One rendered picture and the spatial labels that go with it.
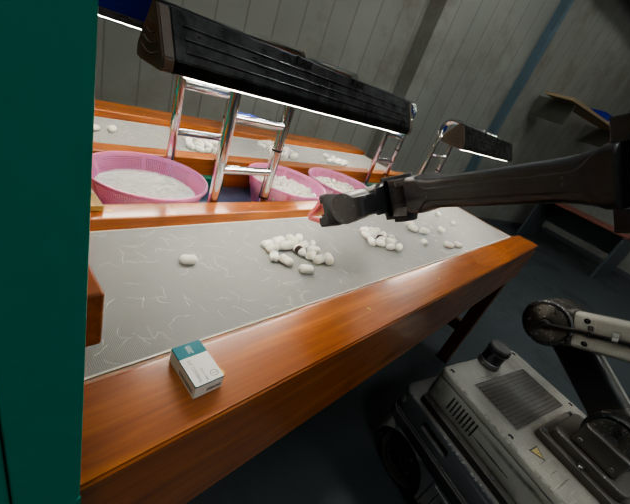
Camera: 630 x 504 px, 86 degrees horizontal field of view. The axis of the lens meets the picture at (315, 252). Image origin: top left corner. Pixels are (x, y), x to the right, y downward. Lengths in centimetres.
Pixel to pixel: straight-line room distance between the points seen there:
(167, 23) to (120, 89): 223
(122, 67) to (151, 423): 247
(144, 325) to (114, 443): 18
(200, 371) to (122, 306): 18
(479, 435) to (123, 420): 95
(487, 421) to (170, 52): 108
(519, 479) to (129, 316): 98
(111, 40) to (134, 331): 232
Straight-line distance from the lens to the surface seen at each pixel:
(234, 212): 81
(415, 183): 59
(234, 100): 78
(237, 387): 44
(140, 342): 50
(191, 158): 109
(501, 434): 112
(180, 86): 99
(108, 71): 272
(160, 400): 42
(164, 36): 50
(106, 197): 83
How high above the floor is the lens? 111
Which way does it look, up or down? 27 degrees down
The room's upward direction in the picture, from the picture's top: 22 degrees clockwise
